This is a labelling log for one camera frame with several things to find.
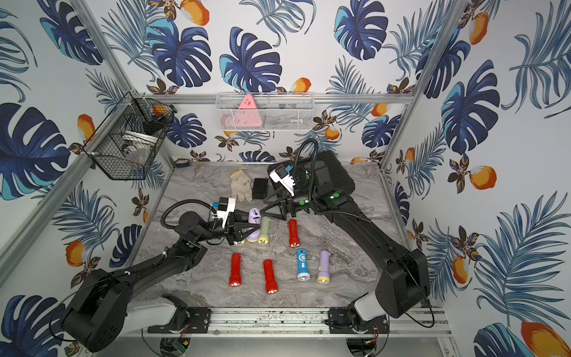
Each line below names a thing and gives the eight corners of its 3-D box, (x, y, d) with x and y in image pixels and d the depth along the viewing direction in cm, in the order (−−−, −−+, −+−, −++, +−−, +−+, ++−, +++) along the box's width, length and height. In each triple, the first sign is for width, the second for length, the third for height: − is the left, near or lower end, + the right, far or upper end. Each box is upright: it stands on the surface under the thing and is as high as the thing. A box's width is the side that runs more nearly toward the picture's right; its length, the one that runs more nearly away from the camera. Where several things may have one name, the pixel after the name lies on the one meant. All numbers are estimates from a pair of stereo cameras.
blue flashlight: (297, 280, 85) (297, 278, 82) (296, 251, 92) (296, 248, 90) (309, 280, 85) (309, 278, 82) (307, 251, 92) (308, 248, 90)
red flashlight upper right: (290, 248, 93) (290, 245, 91) (287, 222, 101) (287, 219, 99) (300, 247, 93) (300, 245, 91) (296, 221, 101) (296, 218, 99)
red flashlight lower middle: (267, 295, 82) (266, 292, 79) (263, 263, 89) (262, 260, 87) (278, 292, 82) (278, 290, 80) (273, 261, 90) (273, 258, 87)
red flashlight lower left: (230, 287, 84) (229, 285, 81) (231, 256, 91) (229, 253, 89) (242, 286, 84) (240, 283, 82) (241, 255, 92) (240, 252, 89)
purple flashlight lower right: (317, 283, 84) (318, 280, 82) (318, 253, 92) (319, 249, 89) (328, 285, 84) (329, 282, 81) (328, 254, 92) (329, 250, 89)
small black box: (252, 198, 108) (251, 194, 106) (254, 183, 115) (253, 178, 112) (266, 198, 108) (266, 194, 106) (267, 183, 115) (267, 178, 112)
